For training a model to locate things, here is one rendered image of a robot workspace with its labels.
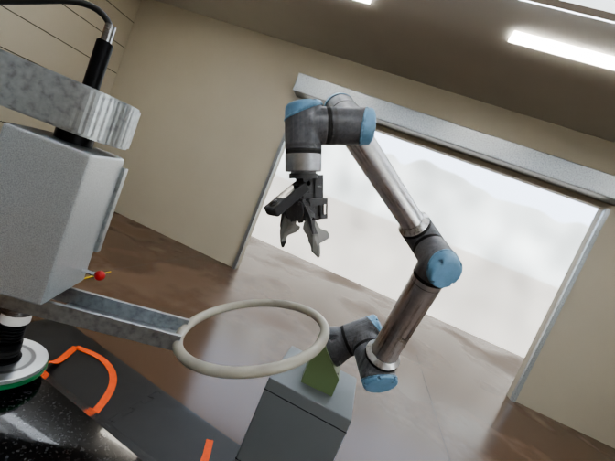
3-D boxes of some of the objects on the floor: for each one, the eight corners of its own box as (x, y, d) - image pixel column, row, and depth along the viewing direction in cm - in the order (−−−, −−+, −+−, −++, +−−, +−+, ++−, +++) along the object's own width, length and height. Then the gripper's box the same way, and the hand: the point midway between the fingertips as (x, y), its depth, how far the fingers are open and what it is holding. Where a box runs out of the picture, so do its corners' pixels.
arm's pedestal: (234, 461, 197) (285, 337, 189) (308, 506, 188) (366, 378, 180) (188, 539, 148) (254, 376, 140) (285, 605, 139) (362, 434, 131)
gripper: (346, 173, 75) (344, 255, 79) (296, 174, 91) (296, 242, 94) (318, 172, 70) (318, 261, 73) (269, 173, 85) (271, 247, 89)
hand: (296, 252), depth 82 cm, fingers open, 14 cm apart
